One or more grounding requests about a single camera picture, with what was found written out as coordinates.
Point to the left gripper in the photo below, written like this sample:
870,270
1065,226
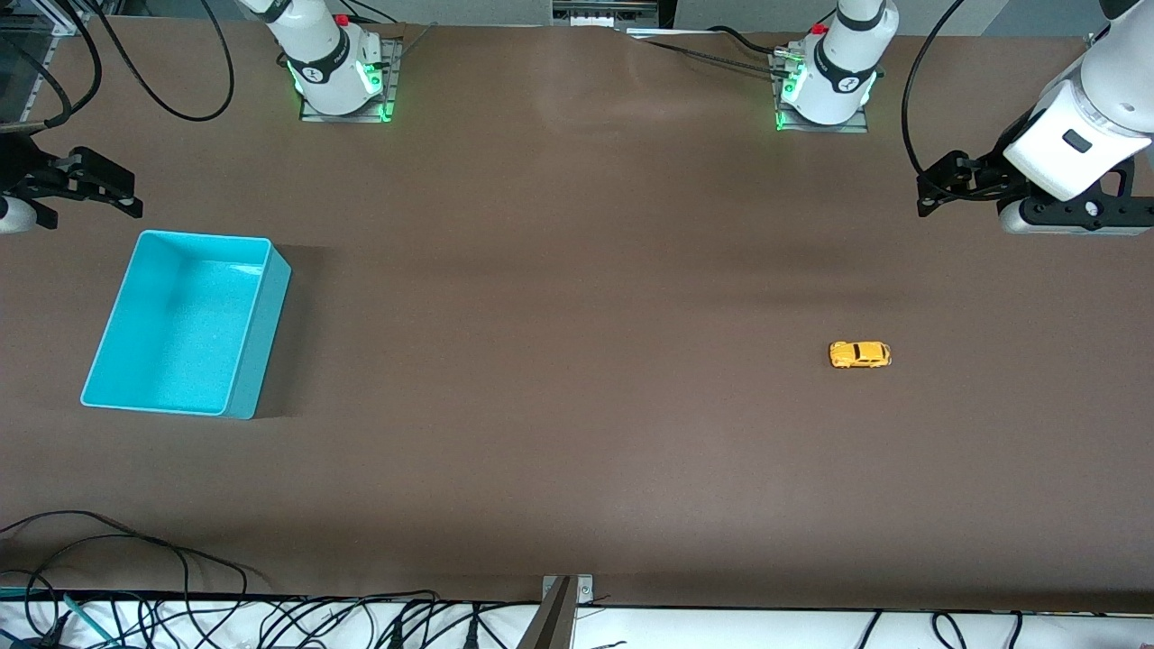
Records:
993,178

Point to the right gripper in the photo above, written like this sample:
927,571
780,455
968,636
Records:
20,167

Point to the yellow toy beetle car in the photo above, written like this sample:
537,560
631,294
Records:
858,355

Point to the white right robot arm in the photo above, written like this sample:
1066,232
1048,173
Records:
325,63

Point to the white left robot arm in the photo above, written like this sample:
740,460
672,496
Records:
847,63

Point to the turquoise plastic bin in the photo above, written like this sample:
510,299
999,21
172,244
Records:
180,333

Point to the grey power strip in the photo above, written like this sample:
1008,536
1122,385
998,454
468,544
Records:
604,13

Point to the black power plug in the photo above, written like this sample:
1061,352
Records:
471,631
397,634

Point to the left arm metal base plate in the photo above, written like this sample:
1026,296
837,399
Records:
856,128

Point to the aluminium frame rail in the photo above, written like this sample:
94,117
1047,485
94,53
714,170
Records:
59,25

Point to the metal clamp bracket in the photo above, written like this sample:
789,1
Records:
584,588

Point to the grey camera mount pole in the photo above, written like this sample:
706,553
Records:
550,622

